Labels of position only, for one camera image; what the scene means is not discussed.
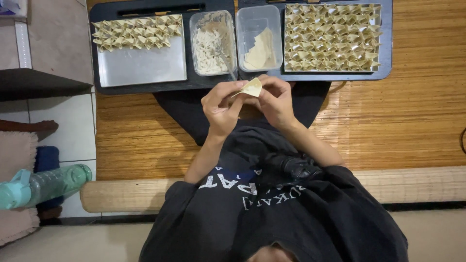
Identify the person's left hand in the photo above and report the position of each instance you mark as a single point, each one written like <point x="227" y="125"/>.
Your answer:
<point x="218" y="111"/>

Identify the white plastic bag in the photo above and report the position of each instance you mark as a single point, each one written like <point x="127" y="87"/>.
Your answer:
<point x="11" y="7"/>

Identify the full metal baking pan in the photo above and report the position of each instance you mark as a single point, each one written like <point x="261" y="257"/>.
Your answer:
<point x="375" y="22"/>

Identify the pale dumpling wrapper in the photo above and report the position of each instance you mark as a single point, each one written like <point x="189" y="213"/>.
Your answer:
<point x="253" y="88"/>

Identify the pink fluffy rug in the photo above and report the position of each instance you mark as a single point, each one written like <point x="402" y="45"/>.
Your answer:
<point x="16" y="156"/>

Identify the clear plastic filling container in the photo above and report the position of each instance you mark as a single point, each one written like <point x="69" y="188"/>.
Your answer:
<point x="213" y="22"/>

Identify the black plastic serving tray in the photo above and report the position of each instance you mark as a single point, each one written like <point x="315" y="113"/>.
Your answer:
<point x="145" y="9"/>
<point x="386" y="36"/>

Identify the half-empty metal baking pan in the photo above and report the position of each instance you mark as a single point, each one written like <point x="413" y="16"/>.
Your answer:
<point x="142" y="67"/>

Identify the dark blue cloth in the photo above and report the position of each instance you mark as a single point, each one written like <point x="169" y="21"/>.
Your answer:
<point x="47" y="158"/>

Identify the clear plastic wrapper container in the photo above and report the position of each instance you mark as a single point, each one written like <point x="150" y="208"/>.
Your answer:
<point x="255" y="18"/>

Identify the stack of flat dumpling wrappers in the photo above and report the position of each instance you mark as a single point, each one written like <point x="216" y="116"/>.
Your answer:
<point x="260" y="52"/>

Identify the large group of folded dumplings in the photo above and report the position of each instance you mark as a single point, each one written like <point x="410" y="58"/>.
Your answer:
<point x="331" y="36"/>

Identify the person's black trousers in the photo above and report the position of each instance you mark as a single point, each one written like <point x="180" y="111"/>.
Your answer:
<point x="182" y="109"/>

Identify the small group of folded dumplings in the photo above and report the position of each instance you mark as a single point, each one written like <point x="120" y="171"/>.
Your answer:
<point x="134" y="34"/>

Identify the person's black printed shirt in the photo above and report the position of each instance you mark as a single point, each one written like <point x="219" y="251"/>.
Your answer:
<point x="291" y="225"/>

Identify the metal spoon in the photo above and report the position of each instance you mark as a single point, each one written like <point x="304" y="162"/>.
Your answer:
<point x="226" y="62"/>

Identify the brown bamboo floor mat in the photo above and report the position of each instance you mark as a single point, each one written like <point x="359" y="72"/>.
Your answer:
<point x="400" y="116"/>

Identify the dark low shelf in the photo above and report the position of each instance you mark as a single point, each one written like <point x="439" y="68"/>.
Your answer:
<point x="36" y="83"/>

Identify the black chest-mounted device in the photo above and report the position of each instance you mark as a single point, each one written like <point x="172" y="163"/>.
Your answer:
<point x="296" y="168"/>

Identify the person's right hand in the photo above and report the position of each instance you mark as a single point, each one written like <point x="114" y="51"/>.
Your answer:
<point x="280" y="105"/>

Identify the clear teal-capped water bottle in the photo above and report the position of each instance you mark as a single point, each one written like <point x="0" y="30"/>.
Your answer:
<point x="51" y="183"/>

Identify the white shredded filling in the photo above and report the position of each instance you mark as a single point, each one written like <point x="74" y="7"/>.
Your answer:
<point x="205" y="51"/>

